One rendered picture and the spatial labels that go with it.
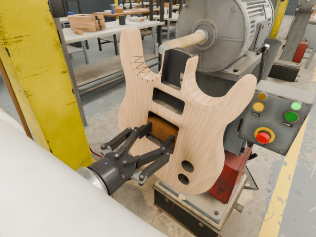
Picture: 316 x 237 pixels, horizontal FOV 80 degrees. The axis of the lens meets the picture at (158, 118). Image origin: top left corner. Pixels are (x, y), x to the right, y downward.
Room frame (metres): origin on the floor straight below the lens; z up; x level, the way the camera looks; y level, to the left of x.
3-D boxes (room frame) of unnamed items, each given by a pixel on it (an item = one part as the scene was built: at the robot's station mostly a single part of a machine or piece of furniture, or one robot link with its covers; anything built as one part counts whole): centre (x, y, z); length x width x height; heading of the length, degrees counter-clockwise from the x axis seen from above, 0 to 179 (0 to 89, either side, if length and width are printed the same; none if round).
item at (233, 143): (0.77, -0.43, 0.93); 0.15 x 0.10 x 0.55; 141
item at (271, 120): (0.60, -0.41, 0.99); 0.24 x 0.21 x 0.26; 141
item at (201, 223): (0.87, -0.31, 0.12); 0.61 x 0.51 x 0.25; 51
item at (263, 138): (0.48, -0.35, 0.98); 0.04 x 0.04 x 0.04; 51
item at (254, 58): (0.87, -0.31, 1.11); 0.36 x 0.24 x 0.04; 141
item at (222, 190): (0.77, -0.44, 0.49); 0.25 x 0.12 x 0.37; 141
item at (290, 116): (0.46, -0.39, 1.07); 0.03 x 0.01 x 0.03; 51
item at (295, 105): (0.46, -0.39, 1.11); 0.03 x 0.01 x 0.03; 51
